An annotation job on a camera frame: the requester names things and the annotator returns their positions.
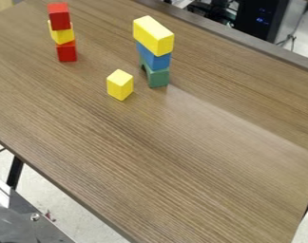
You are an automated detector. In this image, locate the green arch block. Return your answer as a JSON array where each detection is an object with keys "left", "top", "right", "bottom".
[{"left": 138, "top": 56, "right": 172, "bottom": 89}]

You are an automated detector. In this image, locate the small yellow cube block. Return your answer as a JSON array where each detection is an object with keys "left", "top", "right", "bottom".
[{"left": 106, "top": 68, "right": 135, "bottom": 102}]

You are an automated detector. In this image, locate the blue block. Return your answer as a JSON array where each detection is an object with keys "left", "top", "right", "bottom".
[{"left": 134, "top": 40, "right": 174, "bottom": 71}]

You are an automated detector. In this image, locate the long yellow block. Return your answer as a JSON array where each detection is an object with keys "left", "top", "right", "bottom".
[{"left": 132, "top": 14, "right": 176, "bottom": 58}]

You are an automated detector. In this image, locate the red block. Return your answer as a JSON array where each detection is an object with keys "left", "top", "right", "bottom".
[
  {"left": 46, "top": 2, "right": 73, "bottom": 31},
  {"left": 54, "top": 40, "right": 80, "bottom": 63}
]

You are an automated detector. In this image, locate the yellow round block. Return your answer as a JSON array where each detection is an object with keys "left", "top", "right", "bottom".
[{"left": 47, "top": 19, "right": 77, "bottom": 46}]

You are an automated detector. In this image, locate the black computer tower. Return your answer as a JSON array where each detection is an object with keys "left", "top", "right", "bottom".
[{"left": 232, "top": 0, "right": 292, "bottom": 45}]

